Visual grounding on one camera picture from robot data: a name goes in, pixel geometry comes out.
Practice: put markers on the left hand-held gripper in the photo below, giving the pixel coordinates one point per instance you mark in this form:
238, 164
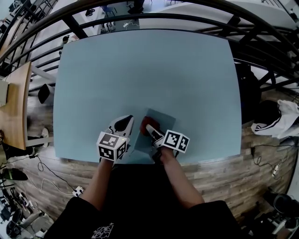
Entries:
108, 143

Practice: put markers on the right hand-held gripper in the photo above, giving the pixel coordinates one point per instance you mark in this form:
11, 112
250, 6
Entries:
175, 141

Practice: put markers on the red-brown cloth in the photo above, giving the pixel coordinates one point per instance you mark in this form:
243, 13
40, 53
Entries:
147, 122

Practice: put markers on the grey pad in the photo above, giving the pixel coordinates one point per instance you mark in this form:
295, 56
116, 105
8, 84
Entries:
142, 144

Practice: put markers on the person's left forearm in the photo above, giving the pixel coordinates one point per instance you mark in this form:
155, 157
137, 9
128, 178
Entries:
100, 184

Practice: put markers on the person's right forearm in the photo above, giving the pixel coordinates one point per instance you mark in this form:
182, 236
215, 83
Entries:
180, 179

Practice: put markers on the person's black shirt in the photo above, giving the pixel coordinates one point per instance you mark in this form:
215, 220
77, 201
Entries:
140, 198

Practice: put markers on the white power strip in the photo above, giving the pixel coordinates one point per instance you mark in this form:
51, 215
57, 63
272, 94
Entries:
77, 191
275, 170

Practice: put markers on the grey trash bin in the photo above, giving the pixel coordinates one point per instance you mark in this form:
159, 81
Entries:
45, 93

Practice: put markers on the black bag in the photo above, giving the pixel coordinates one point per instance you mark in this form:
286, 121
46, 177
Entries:
246, 93

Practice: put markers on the wooden side table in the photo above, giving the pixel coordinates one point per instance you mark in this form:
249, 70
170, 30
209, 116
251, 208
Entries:
16, 116

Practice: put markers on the black flat device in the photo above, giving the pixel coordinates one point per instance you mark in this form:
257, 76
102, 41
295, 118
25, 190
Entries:
15, 174

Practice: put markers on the white box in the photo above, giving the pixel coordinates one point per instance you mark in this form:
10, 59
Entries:
3, 93

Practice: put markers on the white jacket with black stripes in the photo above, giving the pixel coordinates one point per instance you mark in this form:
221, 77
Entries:
285, 119

